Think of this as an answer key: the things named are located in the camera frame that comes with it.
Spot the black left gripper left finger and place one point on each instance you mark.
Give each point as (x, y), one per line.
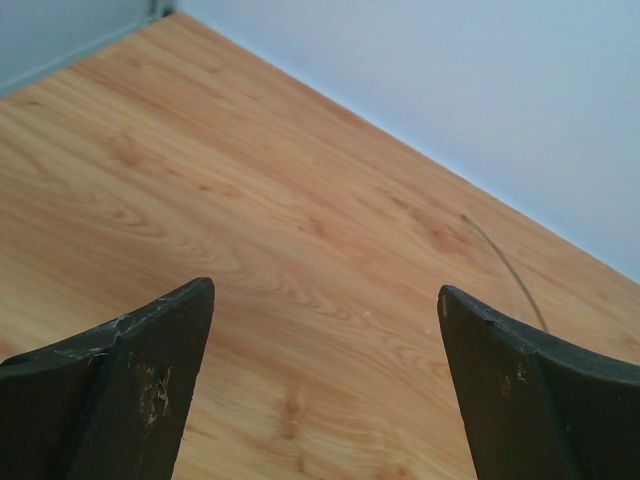
(111, 402)

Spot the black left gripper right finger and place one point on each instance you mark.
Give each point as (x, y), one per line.
(535, 406)

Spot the black zip tie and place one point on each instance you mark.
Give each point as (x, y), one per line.
(543, 324)

